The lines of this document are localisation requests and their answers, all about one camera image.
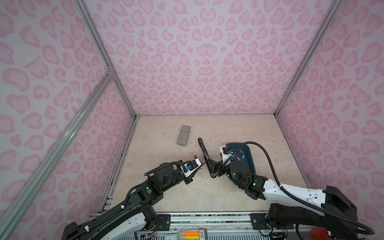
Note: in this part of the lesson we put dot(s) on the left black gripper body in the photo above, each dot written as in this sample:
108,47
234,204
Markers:
188,180

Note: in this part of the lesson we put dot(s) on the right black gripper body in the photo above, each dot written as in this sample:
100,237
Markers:
229,173

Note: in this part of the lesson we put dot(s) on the black stapler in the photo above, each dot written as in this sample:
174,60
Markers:
207,158

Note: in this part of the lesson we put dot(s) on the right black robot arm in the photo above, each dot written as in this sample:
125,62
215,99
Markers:
329,209

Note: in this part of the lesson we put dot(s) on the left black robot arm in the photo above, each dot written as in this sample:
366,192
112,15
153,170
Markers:
135,212

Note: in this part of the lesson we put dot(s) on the teal plastic tray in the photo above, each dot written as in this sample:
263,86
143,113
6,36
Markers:
243,154

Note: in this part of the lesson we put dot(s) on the grey stone block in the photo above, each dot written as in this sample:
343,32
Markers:
184,135

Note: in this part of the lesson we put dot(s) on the orange highlighter box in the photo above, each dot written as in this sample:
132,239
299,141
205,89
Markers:
200,234

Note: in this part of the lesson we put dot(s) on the red container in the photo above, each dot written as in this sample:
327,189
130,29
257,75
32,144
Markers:
319,234

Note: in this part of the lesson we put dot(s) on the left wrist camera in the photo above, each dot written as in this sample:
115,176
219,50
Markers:
192,167

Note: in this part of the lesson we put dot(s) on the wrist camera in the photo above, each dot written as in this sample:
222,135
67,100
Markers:
226,152
192,167

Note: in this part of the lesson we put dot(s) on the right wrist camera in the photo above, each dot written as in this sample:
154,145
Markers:
226,152

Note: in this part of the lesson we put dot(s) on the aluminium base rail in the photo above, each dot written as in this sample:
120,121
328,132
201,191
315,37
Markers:
213,225

